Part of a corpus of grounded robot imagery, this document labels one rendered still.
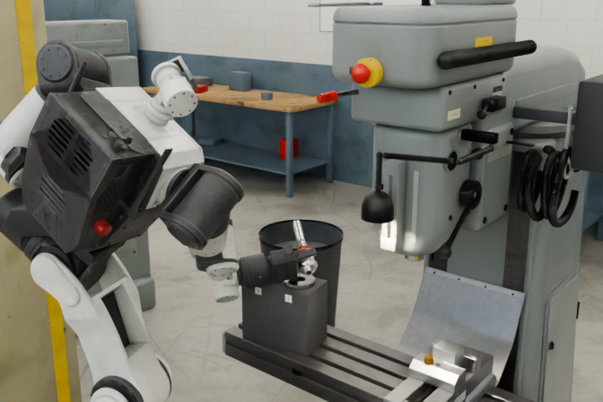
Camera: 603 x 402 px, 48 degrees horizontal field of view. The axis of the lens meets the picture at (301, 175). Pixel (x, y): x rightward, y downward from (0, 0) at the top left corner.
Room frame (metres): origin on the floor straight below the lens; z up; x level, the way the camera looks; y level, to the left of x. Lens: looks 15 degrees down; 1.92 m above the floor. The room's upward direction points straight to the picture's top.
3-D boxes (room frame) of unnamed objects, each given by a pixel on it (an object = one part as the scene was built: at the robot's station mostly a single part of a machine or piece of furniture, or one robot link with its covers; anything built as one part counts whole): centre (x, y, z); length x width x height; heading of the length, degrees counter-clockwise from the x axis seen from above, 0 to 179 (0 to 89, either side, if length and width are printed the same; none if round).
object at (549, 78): (1.97, -0.59, 1.66); 0.80 x 0.23 x 0.20; 141
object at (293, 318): (1.80, 0.05, 1.04); 0.22 x 0.12 x 0.20; 60
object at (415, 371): (1.47, -0.33, 1.03); 0.12 x 0.06 x 0.04; 51
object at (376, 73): (1.40, -0.14, 1.76); 0.06 x 0.02 x 0.06; 51
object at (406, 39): (1.59, -0.29, 1.81); 0.47 x 0.26 x 0.16; 141
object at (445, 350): (1.51, -0.36, 1.04); 0.06 x 0.05 x 0.06; 51
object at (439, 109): (1.61, -0.31, 1.68); 0.34 x 0.24 x 0.10; 141
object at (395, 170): (1.49, -0.21, 1.44); 0.04 x 0.04 x 0.21; 51
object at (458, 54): (1.51, -0.42, 1.79); 0.45 x 0.04 x 0.04; 141
